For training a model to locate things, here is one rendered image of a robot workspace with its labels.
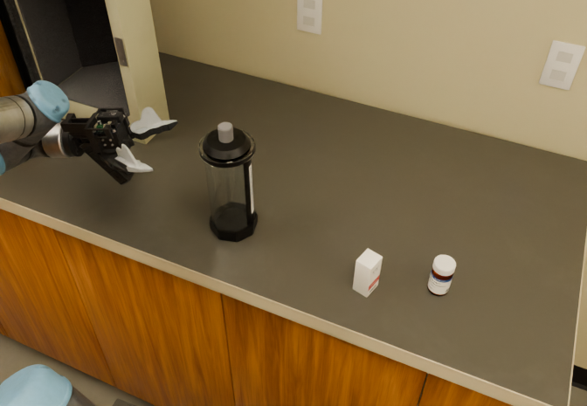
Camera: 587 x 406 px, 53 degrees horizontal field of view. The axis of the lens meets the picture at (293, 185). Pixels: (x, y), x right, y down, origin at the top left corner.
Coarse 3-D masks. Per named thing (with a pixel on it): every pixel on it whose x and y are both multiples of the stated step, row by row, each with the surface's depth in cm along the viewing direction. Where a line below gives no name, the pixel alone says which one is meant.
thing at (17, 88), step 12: (0, 24) 135; (0, 36) 136; (0, 48) 137; (0, 60) 138; (12, 60) 141; (0, 72) 140; (12, 72) 142; (0, 84) 141; (12, 84) 144; (0, 96) 142
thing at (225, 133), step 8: (224, 128) 109; (232, 128) 110; (208, 136) 112; (216, 136) 112; (224, 136) 109; (232, 136) 111; (240, 136) 112; (208, 144) 110; (216, 144) 110; (224, 144) 110; (232, 144) 110; (240, 144) 110; (248, 144) 112; (208, 152) 110; (216, 152) 109; (224, 152) 109; (232, 152) 109; (240, 152) 110
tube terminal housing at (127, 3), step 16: (16, 0) 134; (112, 0) 122; (128, 0) 126; (144, 0) 131; (112, 16) 125; (128, 16) 127; (144, 16) 132; (112, 32) 128; (128, 32) 129; (144, 32) 134; (128, 48) 130; (144, 48) 136; (128, 64) 132; (144, 64) 137; (160, 64) 144; (128, 80) 136; (144, 80) 139; (160, 80) 146; (128, 96) 139; (144, 96) 141; (160, 96) 148; (80, 112) 151; (160, 112) 150
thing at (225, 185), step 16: (208, 160) 109; (224, 160) 109; (240, 160) 109; (208, 176) 115; (224, 176) 112; (240, 176) 113; (224, 192) 115; (240, 192) 116; (224, 208) 118; (240, 208) 118; (224, 224) 121; (240, 224) 122
